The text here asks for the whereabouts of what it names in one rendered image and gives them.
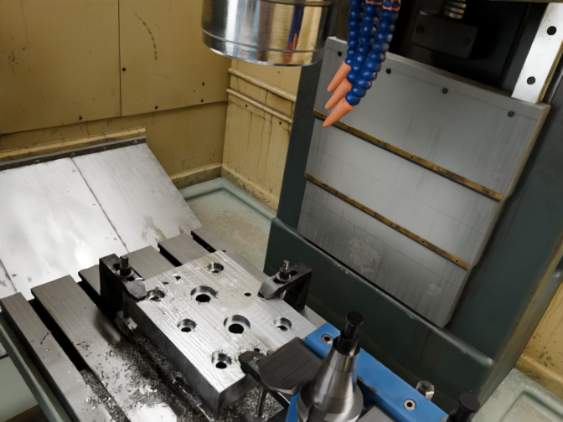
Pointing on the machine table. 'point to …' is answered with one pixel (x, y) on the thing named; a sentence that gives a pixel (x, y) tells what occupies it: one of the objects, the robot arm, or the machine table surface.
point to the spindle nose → (267, 30)
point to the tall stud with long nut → (426, 388)
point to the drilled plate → (167, 337)
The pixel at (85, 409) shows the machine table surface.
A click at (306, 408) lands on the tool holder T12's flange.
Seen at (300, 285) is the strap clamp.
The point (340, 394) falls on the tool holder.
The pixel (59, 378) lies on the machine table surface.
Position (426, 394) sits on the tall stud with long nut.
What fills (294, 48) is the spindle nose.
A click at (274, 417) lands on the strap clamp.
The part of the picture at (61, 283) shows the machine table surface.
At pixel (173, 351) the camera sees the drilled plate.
